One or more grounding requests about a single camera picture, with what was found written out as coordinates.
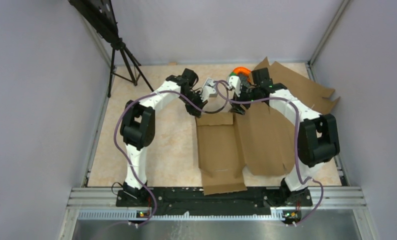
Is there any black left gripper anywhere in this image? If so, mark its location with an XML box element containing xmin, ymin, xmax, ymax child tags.
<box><xmin>179</xmin><ymin>91</ymin><xmax>207</xmax><ymax>119</ymax></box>

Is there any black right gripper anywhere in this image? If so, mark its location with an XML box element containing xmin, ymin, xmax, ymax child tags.
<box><xmin>229</xmin><ymin>84</ymin><xmax>260</xmax><ymax>116</ymax></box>

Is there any brown cardboard box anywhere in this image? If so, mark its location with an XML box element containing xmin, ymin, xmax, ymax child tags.
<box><xmin>195</xmin><ymin>103</ymin><xmax>295</xmax><ymax>196</ymax></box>
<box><xmin>254</xmin><ymin>57</ymin><xmax>341</xmax><ymax>114</ymax></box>

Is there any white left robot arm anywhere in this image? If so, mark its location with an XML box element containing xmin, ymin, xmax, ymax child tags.
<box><xmin>119</xmin><ymin>68</ymin><xmax>216</xmax><ymax>207</ymax></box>

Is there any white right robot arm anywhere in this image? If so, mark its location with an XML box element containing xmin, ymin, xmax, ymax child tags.
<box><xmin>227</xmin><ymin>67</ymin><xmax>340</xmax><ymax>206</ymax></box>

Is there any orange curved toy piece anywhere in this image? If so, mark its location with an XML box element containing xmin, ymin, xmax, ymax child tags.
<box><xmin>232</xmin><ymin>66</ymin><xmax>252</xmax><ymax>83</ymax></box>

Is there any black tripod stand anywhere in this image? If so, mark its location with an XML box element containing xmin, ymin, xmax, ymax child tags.
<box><xmin>107</xmin><ymin>37</ymin><xmax>154</xmax><ymax>98</ymax></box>

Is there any black perforated board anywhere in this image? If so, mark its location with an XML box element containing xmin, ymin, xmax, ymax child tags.
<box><xmin>68</xmin><ymin>0</ymin><xmax>120</xmax><ymax>44</ymax></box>

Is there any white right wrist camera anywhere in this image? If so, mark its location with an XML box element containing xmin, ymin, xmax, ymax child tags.
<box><xmin>227</xmin><ymin>75</ymin><xmax>241</xmax><ymax>97</ymax></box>

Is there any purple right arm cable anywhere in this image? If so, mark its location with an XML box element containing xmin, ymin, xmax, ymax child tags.
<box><xmin>215</xmin><ymin>80</ymin><xmax>325</xmax><ymax>228</ymax></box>

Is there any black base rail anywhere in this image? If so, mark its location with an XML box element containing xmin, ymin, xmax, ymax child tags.
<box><xmin>115</xmin><ymin>187</ymin><xmax>313</xmax><ymax>217</ymax></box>

